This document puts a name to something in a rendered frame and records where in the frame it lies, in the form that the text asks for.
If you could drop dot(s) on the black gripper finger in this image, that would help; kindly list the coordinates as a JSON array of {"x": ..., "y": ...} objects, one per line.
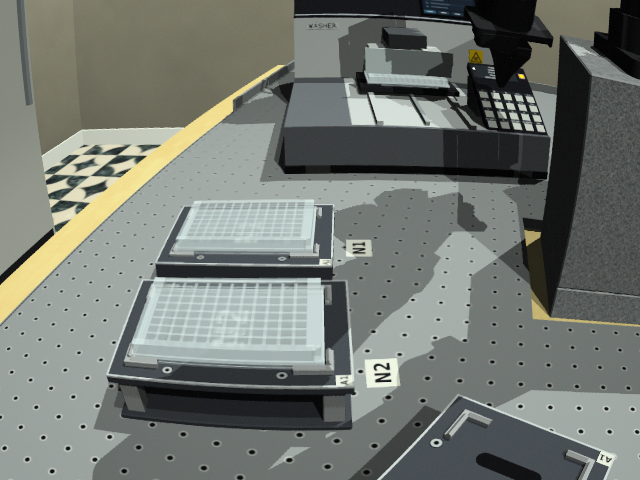
[
  {"x": 516, "y": 62},
  {"x": 503, "y": 58}
]

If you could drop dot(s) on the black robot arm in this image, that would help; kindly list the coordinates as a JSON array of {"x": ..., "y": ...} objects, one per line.
[{"x": 622, "y": 42}]

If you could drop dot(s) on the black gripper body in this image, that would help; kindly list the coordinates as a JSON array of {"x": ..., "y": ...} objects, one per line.
[{"x": 508, "y": 26}]

